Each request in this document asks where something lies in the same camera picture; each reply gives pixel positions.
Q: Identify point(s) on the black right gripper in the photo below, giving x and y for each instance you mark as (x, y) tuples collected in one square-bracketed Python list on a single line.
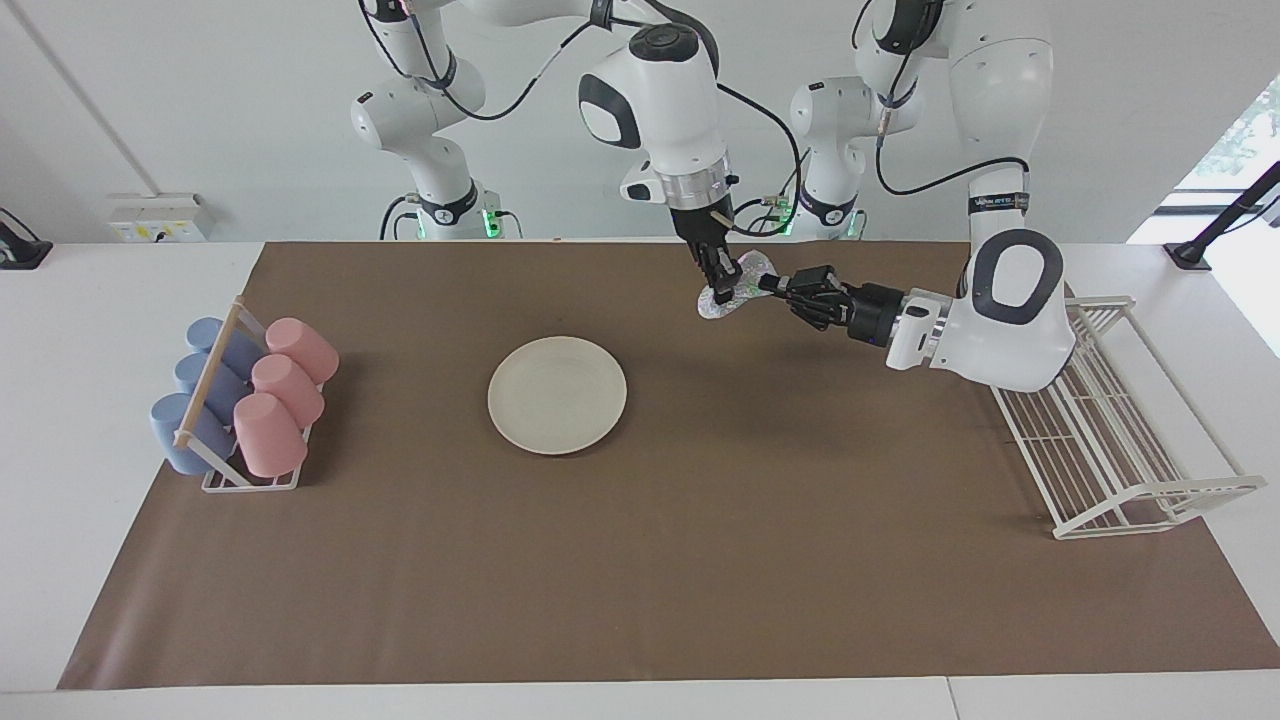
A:
[(708, 232)]

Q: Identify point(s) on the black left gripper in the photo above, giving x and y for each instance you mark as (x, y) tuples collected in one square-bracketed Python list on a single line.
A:
[(850, 308)]

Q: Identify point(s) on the cream round plate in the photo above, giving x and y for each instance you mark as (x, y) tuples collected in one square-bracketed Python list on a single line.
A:
[(557, 395)]

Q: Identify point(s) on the brown table mat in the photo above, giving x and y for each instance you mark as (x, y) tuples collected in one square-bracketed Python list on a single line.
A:
[(750, 560)]

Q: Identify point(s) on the pink plastic cup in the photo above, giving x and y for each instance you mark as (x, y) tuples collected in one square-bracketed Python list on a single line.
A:
[(305, 348), (290, 390), (270, 435)]

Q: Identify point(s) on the blue plastic cup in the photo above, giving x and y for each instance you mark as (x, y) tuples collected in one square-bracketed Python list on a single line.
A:
[(170, 430), (205, 332), (190, 372)]

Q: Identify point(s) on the white cup holder rack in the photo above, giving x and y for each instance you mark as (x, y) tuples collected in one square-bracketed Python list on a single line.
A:
[(208, 375)]

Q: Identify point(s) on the black clamp mount with pole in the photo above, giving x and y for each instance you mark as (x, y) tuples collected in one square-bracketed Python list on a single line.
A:
[(1190, 252)]

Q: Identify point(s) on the white wall power socket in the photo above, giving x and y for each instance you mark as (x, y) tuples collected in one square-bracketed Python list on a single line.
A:
[(160, 215)]

